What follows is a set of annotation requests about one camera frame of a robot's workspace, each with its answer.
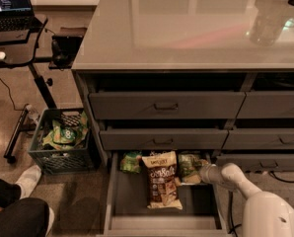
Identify black rolling laptop stand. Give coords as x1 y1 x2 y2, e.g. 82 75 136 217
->
0 14 56 164

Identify grey bottom right drawer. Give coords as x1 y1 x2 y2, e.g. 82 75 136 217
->
216 154 294 172

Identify grey drawer cabinet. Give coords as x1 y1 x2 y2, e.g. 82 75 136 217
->
71 0 294 237

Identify black power cable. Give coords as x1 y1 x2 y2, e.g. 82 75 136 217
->
227 171 294 235

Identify black side tray with device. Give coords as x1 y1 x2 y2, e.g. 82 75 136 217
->
49 27 87 69

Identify grey top left drawer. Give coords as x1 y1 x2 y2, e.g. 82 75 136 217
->
89 91 245 119

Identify grey middle left drawer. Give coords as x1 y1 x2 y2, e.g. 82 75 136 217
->
100 128 228 150

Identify grey middle right drawer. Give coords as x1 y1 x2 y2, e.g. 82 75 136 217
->
223 128 294 150

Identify brown sea salt chip bag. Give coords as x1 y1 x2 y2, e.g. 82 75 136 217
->
142 151 183 209

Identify open laptop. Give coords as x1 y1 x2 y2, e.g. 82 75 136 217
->
0 0 43 33

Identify open bottom left drawer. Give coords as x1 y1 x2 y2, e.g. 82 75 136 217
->
102 153 232 237

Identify grey top right drawer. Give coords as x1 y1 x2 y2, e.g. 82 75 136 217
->
238 91 294 119

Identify grey drawer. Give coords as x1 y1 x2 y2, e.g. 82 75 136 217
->
223 128 294 150
216 154 294 172
100 128 228 150
238 91 294 119
89 91 245 119

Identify green snack bags in crate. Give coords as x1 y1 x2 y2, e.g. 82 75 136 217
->
41 112 89 150

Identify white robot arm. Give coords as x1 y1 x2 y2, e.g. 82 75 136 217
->
195 163 294 237

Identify green jalapeno chip bag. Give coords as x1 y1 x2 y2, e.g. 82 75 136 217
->
178 152 203 184

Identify dark green plastic crate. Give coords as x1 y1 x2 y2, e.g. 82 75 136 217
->
28 108 95 175

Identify white shoe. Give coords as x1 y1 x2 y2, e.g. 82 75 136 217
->
16 165 41 198

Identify thin black laptop cable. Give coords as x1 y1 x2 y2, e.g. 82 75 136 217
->
0 68 25 112

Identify small green snack bag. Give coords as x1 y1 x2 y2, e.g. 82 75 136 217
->
120 151 142 174

